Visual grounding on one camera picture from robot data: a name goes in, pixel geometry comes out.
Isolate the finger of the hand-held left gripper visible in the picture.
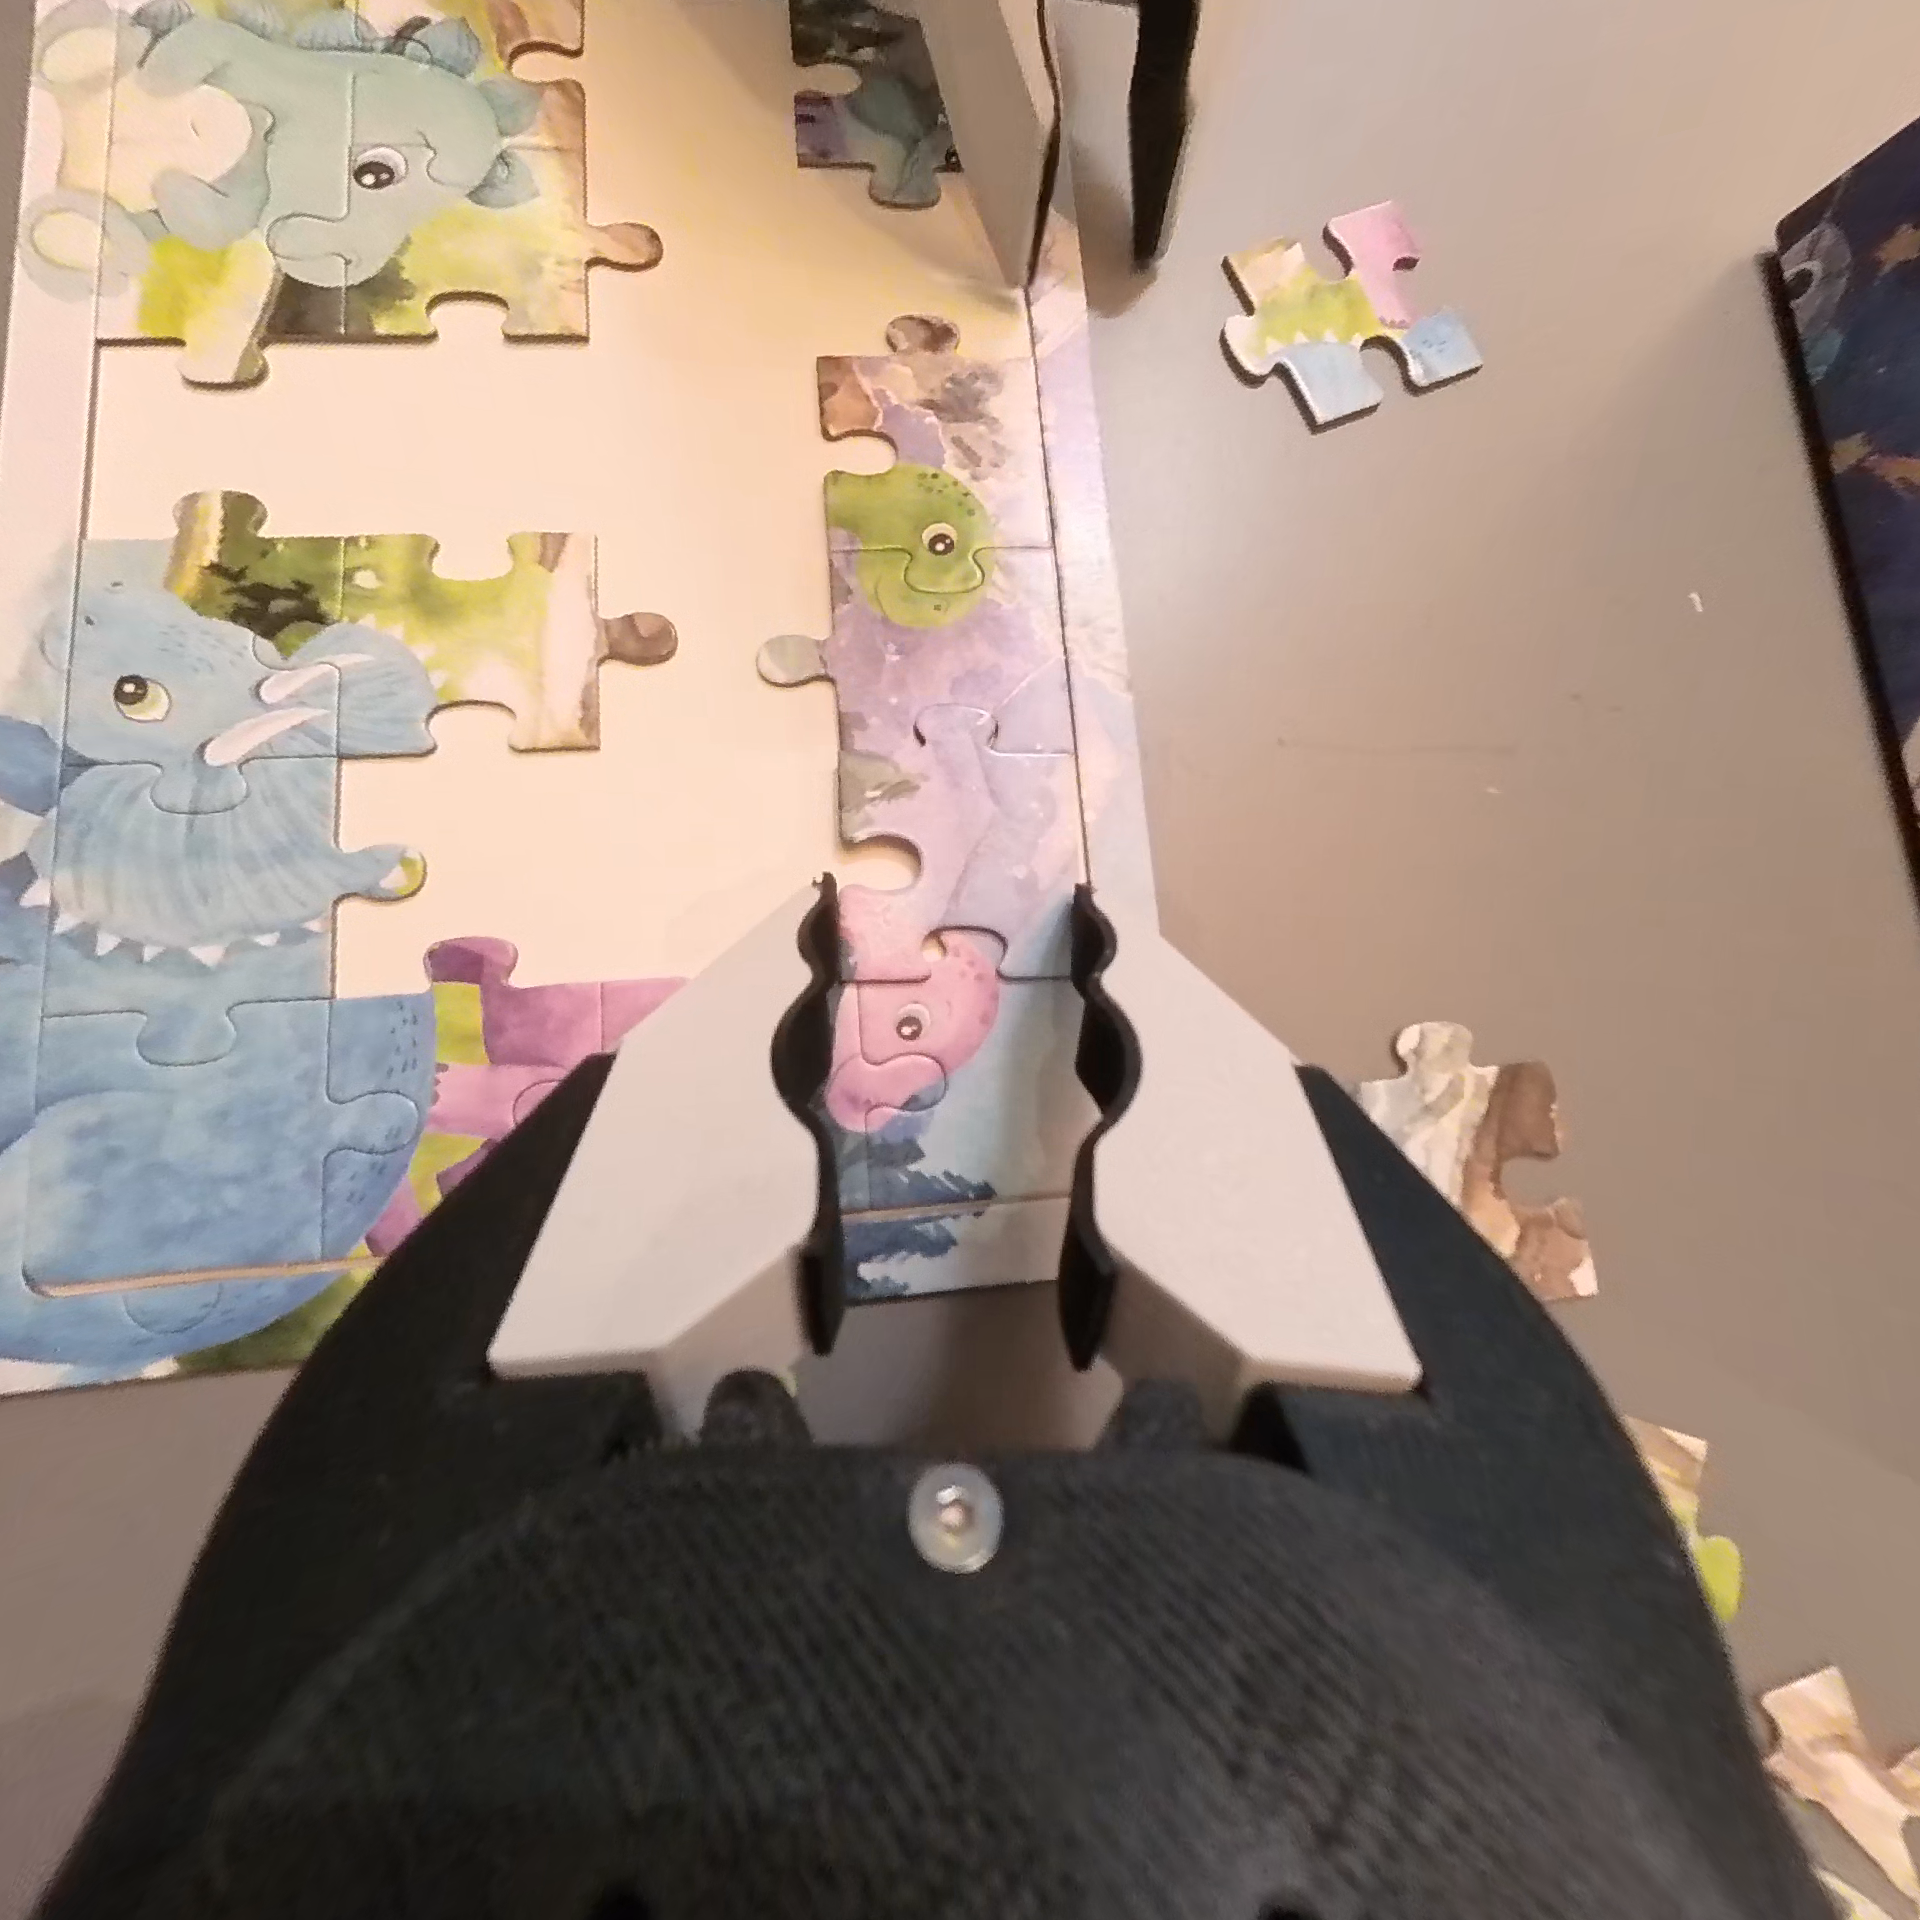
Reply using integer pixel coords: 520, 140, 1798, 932
1127, 0, 1204, 274
927, 0, 1073, 288

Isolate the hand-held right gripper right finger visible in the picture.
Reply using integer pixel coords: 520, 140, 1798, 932
1056, 885, 1423, 1448

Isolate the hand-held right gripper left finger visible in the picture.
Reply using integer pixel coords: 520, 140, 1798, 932
487, 873, 846, 1424

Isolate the purple dinosaur body puzzle piece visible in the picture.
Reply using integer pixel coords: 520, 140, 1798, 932
591, 975, 692, 1052

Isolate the purple blue green puzzle piece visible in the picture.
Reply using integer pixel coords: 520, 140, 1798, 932
423, 936, 608, 1143

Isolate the pink dinosaur head puzzle piece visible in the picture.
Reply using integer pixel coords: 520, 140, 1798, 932
816, 927, 1085, 1209

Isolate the pastel purple pink puzzle piece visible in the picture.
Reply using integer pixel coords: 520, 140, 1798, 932
835, 702, 1092, 992

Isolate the dinosaur puzzle tray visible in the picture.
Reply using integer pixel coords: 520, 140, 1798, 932
0, 0, 1164, 1400

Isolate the teal dinosaur puzzle piece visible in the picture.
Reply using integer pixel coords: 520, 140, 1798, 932
270, 0, 664, 348

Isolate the blue white puzzle piece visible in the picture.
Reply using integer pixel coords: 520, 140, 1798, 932
29, 742, 429, 1029

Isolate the blue triceratops head puzzle piece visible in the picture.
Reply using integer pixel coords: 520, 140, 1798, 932
41, 487, 441, 818

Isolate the pale blue purple puzzle piece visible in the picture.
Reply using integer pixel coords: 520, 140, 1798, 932
790, 0, 969, 208

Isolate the brown grey puzzle piece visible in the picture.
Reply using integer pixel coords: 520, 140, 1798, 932
1350, 1018, 1599, 1306

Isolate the pink yellow blue puzzle piece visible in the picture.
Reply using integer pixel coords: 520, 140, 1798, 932
1219, 198, 1487, 437

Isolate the green dinosaur head puzzle piece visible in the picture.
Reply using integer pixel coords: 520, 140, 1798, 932
813, 314, 1073, 564

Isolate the blue dinosaur body puzzle piece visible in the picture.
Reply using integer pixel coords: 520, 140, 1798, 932
23, 975, 441, 1298

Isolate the green yellow puzzle piece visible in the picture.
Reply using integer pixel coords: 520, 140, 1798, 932
1628, 1417, 1743, 1629

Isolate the illustrated puzzle box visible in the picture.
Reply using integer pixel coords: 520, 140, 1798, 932
1761, 118, 1920, 873

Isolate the peach purple puzzle piece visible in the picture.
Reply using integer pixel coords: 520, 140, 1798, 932
1755, 1664, 1920, 1893

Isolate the pale blue yellow puzzle piece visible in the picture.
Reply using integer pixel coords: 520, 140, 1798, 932
29, 0, 360, 393

